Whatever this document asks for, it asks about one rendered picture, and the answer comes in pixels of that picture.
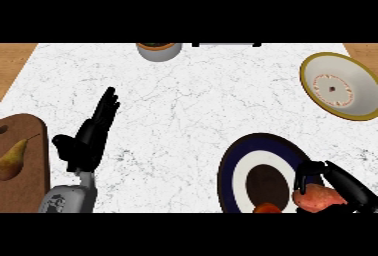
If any grey pot with orange rim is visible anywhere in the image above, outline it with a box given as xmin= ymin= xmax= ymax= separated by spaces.
xmin=136 ymin=42 xmax=184 ymax=63

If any blue and white striped plate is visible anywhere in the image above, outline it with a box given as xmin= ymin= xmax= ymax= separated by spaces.
xmin=217 ymin=132 xmax=326 ymax=214

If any small orange vegetable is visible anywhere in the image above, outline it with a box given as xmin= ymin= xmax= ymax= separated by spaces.
xmin=252 ymin=202 xmax=283 ymax=214

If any white bowl with yellow rim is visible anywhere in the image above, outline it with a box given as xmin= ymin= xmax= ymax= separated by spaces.
xmin=298 ymin=51 xmax=378 ymax=122

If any orange-brown sweet potato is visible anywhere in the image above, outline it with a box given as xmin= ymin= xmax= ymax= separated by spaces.
xmin=292 ymin=182 xmax=348 ymax=214

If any brown wooden cutting board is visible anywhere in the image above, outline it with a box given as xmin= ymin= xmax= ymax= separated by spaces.
xmin=0 ymin=113 xmax=52 ymax=214

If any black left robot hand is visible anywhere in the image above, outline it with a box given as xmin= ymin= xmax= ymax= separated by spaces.
xmin=50 ymin=86 xmax=122 ymax=174

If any yellow-brown pear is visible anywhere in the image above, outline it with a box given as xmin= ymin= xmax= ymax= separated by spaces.
xmin=0 ymin=133 xmax=41 ymax=182

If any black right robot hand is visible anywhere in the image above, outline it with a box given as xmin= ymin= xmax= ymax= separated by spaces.
xmin=292 ymin=160 xmax=378 ymax=214

